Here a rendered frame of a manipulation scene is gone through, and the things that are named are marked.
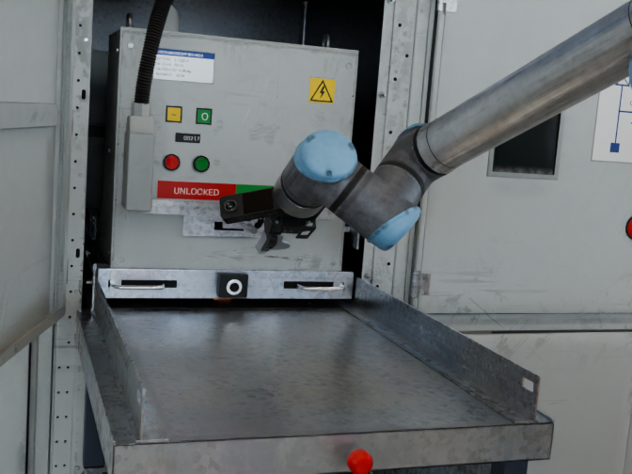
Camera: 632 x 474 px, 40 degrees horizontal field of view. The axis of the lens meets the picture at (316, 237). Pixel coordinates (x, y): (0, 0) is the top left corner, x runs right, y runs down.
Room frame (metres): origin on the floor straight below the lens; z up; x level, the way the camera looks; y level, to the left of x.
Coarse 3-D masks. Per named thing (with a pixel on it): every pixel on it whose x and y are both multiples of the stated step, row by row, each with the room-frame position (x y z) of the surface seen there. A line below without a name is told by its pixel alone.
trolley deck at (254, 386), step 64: (128, 320) 1.61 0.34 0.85; (192, 320) 1.65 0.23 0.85; (256, 320) 1.69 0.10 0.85; (320, 320) 1.73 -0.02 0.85; (192, 384) 1.26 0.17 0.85; (256, 384) 1.28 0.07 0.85; (320, 384) 1.31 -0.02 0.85; (384, 384) 1.33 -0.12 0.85; (448, 384) 1.36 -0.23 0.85; (128, 448) 1.01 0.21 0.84; (192, 448) 1.04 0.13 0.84; (256, 448) 1.07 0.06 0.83; (320, 448) 1.09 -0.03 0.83; (384, 448) 1.12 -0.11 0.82; (448, 448) 1.16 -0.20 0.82; (512, 448) 1.19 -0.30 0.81
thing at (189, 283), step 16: (96, 272) 1.72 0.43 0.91; (128, 272) 1.71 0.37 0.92; (144, 272) 1.72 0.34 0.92; (160, 272) 1.73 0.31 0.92; (176, 272) 1.74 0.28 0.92; (192, 272) 1.75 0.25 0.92; (208, 272) 1.76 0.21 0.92; (224, 272) 1.78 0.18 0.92; (240, 272) 1.79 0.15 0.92; (256, 272) 1.80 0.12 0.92; (272, 272) 1.81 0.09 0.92; (288, 272) 1.82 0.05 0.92; (304, 272) 1.83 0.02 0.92; (320, 272) 1.84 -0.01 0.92; (336, 272) 1.86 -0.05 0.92; (352, 272) 1.87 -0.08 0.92; (176, 288) 1.74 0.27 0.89; (192, 288) 1.75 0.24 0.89; (208, 288) 1.76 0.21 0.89; (256, 288) 1.80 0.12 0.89; (272, 288) 1.81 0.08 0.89; (288, 288) 1.82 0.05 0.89; (352, 288) 1.87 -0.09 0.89
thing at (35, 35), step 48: (0, 0) 1.33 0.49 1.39; (48, 0) 1.57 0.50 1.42; (0, 48) 1.34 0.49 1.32; (48, 48) 1.57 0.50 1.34; (0, 96) 1.34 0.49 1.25; (48, 96) 1.58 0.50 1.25; (0, 144) 1.35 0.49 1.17; (48, 144) 1.59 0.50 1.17; (0, 192) 1.35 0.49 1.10; (48, 192) 1.60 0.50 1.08; (0, 240) 1.36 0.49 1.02; (48, 240) 1.61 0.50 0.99; (0, 288) 1.36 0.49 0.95; (48, 288) 1.62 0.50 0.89; (0, 336) 1.37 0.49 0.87
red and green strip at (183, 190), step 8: (160, 184) 1.74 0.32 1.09; (168, 184) 1.75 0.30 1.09; (176, 184) 1.75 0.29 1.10; (184, 184) 1.76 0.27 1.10; (192, 184) 1.76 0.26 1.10; (200, 184) 1.77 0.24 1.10; (208, 184) 1.77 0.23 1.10; (216, 184) 1.78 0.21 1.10; (224, 184) 1.78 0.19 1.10; (232, 184) 1.79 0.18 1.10; (240, 184) 1.79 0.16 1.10; (248, 184) 1.80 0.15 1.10; (160, 192) 1.74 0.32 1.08; (168, 192) 1.75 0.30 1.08; (176, 192) 1.75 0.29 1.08; (184, 192) 1.76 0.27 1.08; (192, 192) 1.76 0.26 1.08; (200, 192) 1.77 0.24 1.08; (208, 192) 1.77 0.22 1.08; (216, 192) 1.78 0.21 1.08; (224, 192) 1.78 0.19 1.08; (232, 192) 1.79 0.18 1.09; (240, 192) 1.79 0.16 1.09
